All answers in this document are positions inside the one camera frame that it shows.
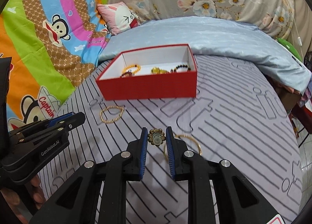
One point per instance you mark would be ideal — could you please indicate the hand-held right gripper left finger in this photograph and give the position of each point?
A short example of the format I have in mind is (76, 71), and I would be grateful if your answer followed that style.
(144, 155)

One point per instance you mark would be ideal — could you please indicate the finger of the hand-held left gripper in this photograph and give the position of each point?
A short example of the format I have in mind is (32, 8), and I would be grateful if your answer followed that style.
(57, 121)
(43, 133)

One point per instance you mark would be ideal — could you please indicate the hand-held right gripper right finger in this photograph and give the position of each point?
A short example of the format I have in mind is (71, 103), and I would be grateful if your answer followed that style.
(171, 155)

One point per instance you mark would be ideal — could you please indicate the gold flower earring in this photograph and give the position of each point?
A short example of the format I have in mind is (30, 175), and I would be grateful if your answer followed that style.
(156, 137)

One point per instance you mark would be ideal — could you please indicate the gold bangle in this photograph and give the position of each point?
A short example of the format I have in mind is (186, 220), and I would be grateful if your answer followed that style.
(198, 144)

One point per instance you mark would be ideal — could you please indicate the red cardboard box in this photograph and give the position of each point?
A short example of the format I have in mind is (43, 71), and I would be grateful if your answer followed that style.
(146, 85)

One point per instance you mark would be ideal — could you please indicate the person's left hand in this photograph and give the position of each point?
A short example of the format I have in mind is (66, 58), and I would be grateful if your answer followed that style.
(36, 194)

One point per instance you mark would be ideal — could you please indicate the grey striped bedsheet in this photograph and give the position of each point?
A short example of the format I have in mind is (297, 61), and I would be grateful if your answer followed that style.
(231, 129)

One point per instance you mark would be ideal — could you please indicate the colourful cartoon monkey blanket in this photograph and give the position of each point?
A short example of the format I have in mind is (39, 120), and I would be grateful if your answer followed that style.
(36, 31)

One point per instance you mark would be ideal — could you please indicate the pink cartoon pillow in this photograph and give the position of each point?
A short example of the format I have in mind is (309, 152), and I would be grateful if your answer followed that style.
(117, 16)

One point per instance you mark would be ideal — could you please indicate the light blue pillow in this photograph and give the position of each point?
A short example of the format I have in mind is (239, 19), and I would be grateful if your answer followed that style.
(219, 36)

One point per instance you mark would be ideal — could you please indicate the brown cardboard box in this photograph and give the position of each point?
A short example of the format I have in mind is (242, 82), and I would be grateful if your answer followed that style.
(288, 98)

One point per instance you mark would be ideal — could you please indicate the green plastic object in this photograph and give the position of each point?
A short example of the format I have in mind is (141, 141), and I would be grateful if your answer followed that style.
(288, 45)

